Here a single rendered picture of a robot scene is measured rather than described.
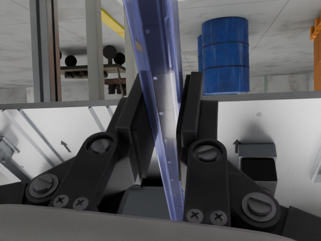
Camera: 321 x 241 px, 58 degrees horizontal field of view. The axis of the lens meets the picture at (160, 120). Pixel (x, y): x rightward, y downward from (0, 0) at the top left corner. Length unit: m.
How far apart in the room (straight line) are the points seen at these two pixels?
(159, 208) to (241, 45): 3.06
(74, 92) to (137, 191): 10.73
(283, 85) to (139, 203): 9.89
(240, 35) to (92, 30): 2.76
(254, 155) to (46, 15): 0.48
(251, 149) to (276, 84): 9.85
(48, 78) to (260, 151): 0.44
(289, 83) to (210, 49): 7.09
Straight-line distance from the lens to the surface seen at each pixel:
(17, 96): 12.33
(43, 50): 0.64
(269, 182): 0.32
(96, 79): 0.73
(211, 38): 3.38
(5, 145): 0.45
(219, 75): 3.27
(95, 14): 0.76
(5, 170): 0.51
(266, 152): 0.34
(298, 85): 10.34
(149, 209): 0.41
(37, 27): 0.66
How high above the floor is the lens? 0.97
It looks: 2 degrees up
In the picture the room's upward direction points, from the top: 178 degrees clockwise
